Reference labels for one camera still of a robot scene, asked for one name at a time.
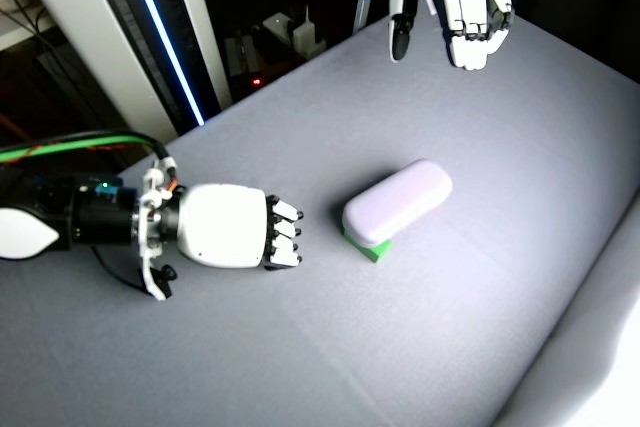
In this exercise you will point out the lavender oblong case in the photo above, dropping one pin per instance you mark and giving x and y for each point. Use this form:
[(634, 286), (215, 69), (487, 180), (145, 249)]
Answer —
[(395, 204)]

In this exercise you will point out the green rectangular block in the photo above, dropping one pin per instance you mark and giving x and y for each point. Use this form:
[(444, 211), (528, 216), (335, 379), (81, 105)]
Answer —
[(377, 251)]

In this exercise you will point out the black device with red light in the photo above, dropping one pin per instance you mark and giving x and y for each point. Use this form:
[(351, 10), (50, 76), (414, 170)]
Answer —
[(245, 64)]

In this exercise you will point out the grey table cloth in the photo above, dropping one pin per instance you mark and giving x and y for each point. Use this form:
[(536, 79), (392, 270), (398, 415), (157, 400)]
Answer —
[(350, 337)]

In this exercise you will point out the blue light strip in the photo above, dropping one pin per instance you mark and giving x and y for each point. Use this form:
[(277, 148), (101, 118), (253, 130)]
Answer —
[(160, 32)]

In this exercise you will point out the small white box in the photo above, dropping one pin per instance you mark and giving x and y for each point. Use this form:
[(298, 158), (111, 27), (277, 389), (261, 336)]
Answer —
[(277, 27)]

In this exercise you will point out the white machine column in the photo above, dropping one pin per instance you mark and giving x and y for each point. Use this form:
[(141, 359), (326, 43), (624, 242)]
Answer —
[(80, 22)]

